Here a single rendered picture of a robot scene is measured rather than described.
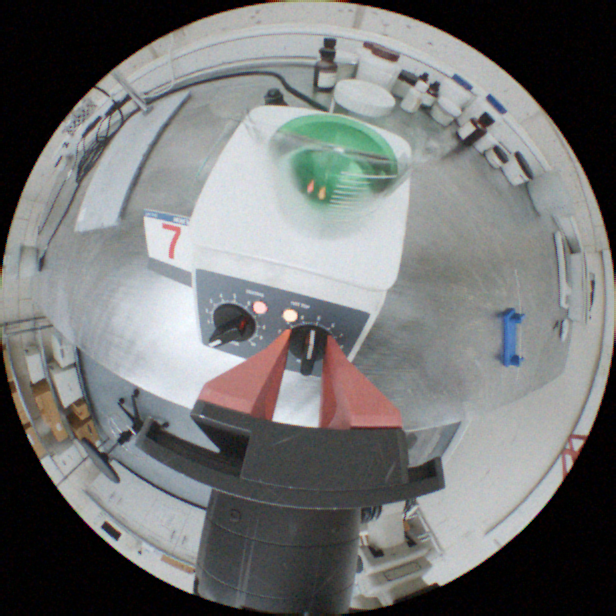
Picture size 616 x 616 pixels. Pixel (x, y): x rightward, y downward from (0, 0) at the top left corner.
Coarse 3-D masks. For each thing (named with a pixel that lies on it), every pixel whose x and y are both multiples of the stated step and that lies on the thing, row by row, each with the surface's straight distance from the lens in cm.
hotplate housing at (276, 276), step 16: (192, 256) 14; (208, 256) 13; (224, 256) 13; (192, 272) 15; (224, 272) 13; (240, 272) 12; (256, 272) 12; (272, 272) 12; (288, 272) 12; (288, 288) 12; (304, 288) 12; (320, 288) 12; (336, 288) 12; (352, 288) 12; (352, 304) 12; (368, 304) 12; (368, 320) 13; (224, 352) 18; (352, 352) 15
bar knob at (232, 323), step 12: (216, 312) 14; (228, 312) 14; (240, 312) 13; (216, 324) 15; (228, 324) 13; (240, 324) 13; (252, 324) 14; (216, 336) 14; (228, 336) 13; (240, 336) 13
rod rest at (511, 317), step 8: (512, 312) 38; (504, 320) 37; (512, 320) 37; (520, 320) 36; (512, 328) 39; (512, 336) 40; (512, 344) 40; (512, 352) 41; (504, 360) 41; (512, 360) 41
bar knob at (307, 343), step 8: (296, 328) 13; (304, 328) 13; (312, 328) 13; (320, 328) 13; (296, 336) 13; (304, 336) 13; (312, 336) 12; (320, 336) 13; (296, 344) 14; (304, 344) 12; (312, 344) 12; (320, 344) 14; (296, 352) 14; (304, 352) 12; (312, 352) 12; (320, 352) 14; (304, 360) 13; (312, 360) 13; (304, 368) 13; (312, 368) 13
